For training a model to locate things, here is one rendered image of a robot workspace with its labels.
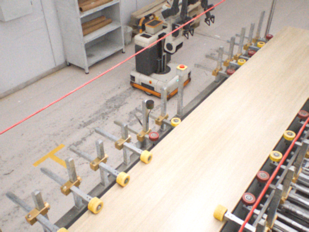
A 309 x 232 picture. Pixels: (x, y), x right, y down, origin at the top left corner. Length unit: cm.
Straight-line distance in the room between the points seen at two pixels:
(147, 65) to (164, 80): 30
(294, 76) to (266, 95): 47
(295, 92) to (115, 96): 239
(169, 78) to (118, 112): 83
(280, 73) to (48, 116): 280
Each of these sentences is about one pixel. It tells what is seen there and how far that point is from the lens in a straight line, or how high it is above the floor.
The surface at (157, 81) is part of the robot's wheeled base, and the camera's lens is 438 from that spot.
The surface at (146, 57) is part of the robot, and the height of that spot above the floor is 57.
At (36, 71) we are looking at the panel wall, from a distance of 515.
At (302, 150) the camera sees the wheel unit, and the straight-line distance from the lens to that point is 237.
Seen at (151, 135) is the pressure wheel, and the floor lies 90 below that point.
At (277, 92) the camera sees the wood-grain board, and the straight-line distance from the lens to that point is 321.
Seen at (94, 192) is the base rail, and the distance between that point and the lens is 246.
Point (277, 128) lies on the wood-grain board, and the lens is 278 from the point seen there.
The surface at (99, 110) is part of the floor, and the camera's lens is 437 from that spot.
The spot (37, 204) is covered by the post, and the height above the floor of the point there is 103.
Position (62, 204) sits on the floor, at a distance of 336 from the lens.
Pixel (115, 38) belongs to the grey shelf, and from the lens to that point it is 575.
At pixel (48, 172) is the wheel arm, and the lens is 231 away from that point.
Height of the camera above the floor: 258
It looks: 37 degrees down
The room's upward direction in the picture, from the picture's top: 1 degrees counter-clockwise
